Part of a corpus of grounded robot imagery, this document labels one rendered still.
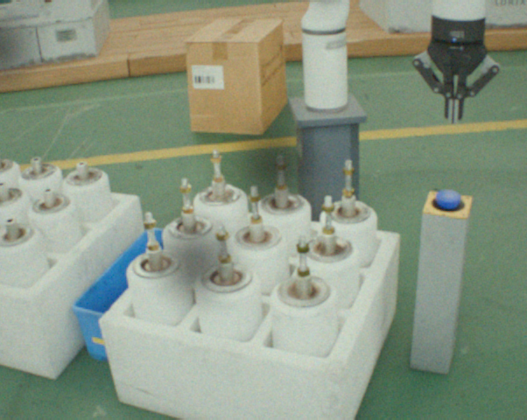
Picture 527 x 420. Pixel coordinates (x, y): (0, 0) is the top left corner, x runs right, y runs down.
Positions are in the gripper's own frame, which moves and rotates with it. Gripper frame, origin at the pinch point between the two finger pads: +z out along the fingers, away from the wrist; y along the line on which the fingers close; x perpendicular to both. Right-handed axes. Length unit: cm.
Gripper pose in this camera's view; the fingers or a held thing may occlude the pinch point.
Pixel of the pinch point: (453, 109)
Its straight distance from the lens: 100.9
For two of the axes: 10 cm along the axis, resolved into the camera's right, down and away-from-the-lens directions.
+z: 0.6, 8.8, 4.8
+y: 9.3, 1.3, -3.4
